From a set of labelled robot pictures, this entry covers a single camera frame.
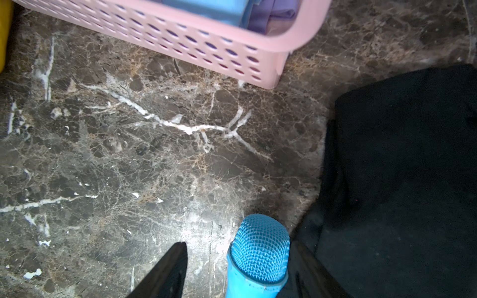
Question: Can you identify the black folded t-shirt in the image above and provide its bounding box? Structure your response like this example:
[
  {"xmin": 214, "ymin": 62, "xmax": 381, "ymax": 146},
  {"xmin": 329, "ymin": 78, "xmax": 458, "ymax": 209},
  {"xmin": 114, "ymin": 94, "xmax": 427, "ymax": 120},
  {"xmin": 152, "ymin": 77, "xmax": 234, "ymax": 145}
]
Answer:
[{"xmin": 293, "ymin": 64, "xmax": 477, "ymax": 298}]

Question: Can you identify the yellow t-shirt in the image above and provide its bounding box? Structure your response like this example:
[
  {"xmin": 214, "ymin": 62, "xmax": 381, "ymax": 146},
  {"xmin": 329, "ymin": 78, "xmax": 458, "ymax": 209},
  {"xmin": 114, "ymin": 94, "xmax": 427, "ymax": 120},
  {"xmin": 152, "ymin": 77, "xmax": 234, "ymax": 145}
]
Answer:
[{"xmin": 0, "ymin": 0, "xmax": 14, "ymax": 73}]

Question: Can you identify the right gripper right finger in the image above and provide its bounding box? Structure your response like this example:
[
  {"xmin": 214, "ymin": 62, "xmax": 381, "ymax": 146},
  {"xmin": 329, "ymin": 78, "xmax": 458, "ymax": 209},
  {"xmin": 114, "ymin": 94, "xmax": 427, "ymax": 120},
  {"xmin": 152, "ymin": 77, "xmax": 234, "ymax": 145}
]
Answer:
[{"xmin": 278, "ymin": 241, "xmax": 350, "ymax": 298}]

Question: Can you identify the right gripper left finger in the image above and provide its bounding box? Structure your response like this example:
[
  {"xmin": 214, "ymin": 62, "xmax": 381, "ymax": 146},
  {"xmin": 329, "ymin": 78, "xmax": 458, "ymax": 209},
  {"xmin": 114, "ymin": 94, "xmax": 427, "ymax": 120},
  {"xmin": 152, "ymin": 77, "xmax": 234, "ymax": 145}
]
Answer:
[{"xmin": 127, "ymin": 242, "xmax": 188, "ymax": 298}]

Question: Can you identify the light blue t-shirt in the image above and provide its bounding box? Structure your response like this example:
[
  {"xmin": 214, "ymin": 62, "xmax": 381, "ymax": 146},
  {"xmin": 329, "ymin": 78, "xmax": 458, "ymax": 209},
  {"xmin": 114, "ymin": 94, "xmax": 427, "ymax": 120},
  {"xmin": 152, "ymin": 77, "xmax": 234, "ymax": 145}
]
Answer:
[{"xmin": 162, "ymin": 0, "xmax": 261, "ymax": 27}]

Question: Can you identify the pink plastic basket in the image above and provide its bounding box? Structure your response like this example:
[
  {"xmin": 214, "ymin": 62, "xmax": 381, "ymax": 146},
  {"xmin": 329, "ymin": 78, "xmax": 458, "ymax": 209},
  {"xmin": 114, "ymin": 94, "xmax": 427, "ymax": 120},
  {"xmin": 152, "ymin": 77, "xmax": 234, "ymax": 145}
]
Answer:
[{"xmin": 18, "ymin": 0, "xmax": 331, "ymax": 89}]

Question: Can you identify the purple t-shirt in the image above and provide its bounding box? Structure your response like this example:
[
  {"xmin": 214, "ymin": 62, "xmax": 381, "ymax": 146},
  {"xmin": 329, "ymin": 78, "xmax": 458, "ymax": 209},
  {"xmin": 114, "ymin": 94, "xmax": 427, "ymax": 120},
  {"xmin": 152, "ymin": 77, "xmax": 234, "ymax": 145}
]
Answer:
[{"xmin": 246, "ymin": 0, "xmax": 301, "ymax": 34}]

